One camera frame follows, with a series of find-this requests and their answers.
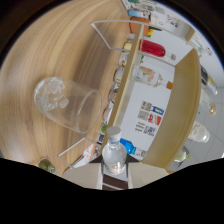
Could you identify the green label cup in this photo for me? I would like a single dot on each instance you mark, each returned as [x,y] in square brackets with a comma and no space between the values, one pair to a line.
[104,128]

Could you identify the grey printed wall sheet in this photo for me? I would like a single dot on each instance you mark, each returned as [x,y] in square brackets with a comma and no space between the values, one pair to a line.
[146,106]
[143,115]
[139,127]

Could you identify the orange basket with fruit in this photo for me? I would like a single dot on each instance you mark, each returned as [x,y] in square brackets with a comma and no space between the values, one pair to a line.
[138,25]

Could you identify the clear glass tumbler with ice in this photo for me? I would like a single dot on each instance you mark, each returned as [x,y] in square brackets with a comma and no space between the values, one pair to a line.
[66,103]

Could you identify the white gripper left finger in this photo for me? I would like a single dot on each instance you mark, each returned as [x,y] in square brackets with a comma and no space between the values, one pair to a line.
[83,175]

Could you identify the clear bottle with red label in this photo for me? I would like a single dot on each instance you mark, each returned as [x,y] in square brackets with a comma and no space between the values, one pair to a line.
[114,156]

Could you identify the red wall poster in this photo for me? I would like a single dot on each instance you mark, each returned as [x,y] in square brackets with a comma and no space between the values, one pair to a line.
[154,119]

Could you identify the clear bottle with orange cap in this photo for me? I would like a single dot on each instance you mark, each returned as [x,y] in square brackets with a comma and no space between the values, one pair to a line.
[146,76]

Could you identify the clear bottle with green cap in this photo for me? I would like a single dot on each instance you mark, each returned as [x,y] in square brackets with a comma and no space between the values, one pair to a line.
[182,156]

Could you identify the orange printed paper sheet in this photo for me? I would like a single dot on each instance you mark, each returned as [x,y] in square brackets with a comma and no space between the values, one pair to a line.
[90,152]

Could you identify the small blue and white bottle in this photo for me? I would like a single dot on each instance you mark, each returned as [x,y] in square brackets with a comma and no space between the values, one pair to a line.
[138,13]

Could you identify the multicoloured wall poster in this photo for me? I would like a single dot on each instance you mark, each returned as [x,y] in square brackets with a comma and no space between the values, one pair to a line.
[150,130]

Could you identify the two-tier wooden shelf rack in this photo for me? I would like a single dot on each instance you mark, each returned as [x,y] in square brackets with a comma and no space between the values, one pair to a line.
[180,110]

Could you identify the glass jar with wooden lid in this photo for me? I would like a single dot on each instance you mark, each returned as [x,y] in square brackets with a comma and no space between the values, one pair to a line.
[209,105]

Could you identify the red liquid glass bottle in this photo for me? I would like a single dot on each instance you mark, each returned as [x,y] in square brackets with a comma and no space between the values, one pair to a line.
[151,48]

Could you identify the cream yellow cup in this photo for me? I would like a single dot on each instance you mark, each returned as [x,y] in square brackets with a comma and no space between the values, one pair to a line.
[127,45]

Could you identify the blue wall poster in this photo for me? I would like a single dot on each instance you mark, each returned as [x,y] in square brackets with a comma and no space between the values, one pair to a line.
[157,110]

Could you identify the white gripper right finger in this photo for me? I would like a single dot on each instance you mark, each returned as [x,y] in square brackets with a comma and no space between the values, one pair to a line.
[146,173]

